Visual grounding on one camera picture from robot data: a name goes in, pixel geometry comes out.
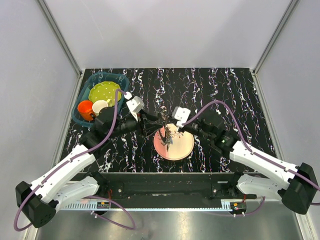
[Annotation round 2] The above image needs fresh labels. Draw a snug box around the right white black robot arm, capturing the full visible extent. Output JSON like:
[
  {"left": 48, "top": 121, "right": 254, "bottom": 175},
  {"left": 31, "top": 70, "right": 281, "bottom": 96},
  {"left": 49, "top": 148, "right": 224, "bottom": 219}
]
[{"left": 172, "top": 107, "right": 319, "bottom": 215}]

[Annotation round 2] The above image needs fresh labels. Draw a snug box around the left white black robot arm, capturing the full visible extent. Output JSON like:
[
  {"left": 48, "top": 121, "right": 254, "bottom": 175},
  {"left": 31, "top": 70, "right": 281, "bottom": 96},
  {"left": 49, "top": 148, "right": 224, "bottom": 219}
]
[{"left": 14, "top": 107, "right": 164, "bottom": 232}]

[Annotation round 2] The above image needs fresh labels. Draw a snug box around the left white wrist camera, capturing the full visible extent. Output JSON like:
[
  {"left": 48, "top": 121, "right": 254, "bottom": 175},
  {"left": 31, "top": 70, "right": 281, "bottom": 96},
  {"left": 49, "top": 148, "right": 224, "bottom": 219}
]
[{"left": 124, "top": 91, "right": 145, "bottom": 121}]

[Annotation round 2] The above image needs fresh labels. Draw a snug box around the yellow-green dotted plate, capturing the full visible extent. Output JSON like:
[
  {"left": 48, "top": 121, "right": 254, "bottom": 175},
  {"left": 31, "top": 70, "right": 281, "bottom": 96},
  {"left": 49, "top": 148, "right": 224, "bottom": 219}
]
[{"left": 88, "top": 81, "right": 120, "bottom": 107}]

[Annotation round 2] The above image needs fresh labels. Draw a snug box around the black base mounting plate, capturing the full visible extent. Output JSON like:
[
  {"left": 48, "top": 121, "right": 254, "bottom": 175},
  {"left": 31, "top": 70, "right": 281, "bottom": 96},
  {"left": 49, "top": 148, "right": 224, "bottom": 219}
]
[{"left": 79, "top": 172, "right": 258, "bottom": 201}]

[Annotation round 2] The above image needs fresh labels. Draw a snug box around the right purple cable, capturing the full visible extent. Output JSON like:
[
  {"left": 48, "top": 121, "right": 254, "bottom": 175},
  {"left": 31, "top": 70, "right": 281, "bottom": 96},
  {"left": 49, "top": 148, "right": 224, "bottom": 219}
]
[{"left": 181, "top": 99, "right": 320, "bottom": 217}]

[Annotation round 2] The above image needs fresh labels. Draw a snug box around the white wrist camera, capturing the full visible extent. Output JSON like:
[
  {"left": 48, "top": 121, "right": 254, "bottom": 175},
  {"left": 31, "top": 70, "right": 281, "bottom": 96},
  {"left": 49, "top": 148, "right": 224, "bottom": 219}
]
[
  {"left": 171, "top": 106, "right": 191, "bottom": 128},
  {"left": 124, "top": 91, "right": 145, "bottom": 121}
]

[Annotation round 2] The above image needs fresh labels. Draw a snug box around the large metal keyring with keys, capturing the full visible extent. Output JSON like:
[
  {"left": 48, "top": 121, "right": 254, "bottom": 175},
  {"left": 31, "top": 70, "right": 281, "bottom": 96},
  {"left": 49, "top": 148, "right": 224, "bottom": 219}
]
[{"left": 156, "top": 112, "right": 177, "bottom": 152}]

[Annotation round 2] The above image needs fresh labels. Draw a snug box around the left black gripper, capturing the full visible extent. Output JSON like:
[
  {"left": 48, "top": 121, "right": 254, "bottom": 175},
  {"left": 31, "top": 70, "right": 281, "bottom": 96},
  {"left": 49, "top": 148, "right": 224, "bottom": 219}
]
[{"left": 108, "top": 109, "right": 163, "bottom": 139}]

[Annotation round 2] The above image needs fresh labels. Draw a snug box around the aluminium front rail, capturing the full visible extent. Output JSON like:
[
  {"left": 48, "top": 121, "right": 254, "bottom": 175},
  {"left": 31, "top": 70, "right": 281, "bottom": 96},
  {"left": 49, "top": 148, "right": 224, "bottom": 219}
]
[{"left": 33, "top": 181, "right": 306, "bottom": 211}]

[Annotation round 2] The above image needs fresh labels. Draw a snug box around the cream mug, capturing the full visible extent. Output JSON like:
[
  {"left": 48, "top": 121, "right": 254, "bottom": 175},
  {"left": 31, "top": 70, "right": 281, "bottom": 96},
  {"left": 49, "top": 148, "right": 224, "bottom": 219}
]
[{"left": 92, "top": 99, "right": 111, "bottom": 117}]

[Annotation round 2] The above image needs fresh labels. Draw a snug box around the orange plastic cup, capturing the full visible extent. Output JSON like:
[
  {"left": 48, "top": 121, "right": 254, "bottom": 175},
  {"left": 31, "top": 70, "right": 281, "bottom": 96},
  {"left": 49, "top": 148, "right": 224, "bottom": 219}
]
[{"left": 77, "top": 100, "right": 95, "bottom": 122}]

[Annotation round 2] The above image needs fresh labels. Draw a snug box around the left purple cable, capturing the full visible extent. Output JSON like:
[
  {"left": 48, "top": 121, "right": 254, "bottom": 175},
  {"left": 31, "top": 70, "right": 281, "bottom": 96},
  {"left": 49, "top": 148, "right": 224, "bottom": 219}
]
[{"left": 13, "top": 89, "right": 137, "bottom": 232}]

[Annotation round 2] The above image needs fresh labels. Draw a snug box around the pink and cream round plate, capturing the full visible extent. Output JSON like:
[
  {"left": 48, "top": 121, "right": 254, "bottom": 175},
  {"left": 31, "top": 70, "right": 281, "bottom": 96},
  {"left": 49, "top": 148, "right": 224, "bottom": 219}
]
[{"left": 153, "top": 132, "right": 195, "bottom": 161}]

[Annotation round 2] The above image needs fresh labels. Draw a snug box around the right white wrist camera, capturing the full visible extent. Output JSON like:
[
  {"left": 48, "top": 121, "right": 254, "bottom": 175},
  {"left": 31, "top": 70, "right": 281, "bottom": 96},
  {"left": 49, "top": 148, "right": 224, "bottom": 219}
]
[{"left": 171, "top": 106, "right": 191, "bottom": 128}]

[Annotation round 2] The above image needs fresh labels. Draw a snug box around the purple cable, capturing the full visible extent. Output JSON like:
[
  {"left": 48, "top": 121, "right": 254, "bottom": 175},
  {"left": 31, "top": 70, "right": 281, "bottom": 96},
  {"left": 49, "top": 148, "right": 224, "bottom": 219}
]
[
  {"left": 13, "top": 89, "right": 137, "bottom": 232},
  {"left": 181, "top": 99, "right": 320, "bottom": 217}
]

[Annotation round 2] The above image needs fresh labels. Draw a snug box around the teal plastic bin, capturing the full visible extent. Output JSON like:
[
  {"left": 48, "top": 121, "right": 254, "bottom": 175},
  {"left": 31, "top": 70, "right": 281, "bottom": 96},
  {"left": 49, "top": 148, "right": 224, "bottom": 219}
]
[{"left": 71, "top": 72, "right": 130, "bottom": 128}]

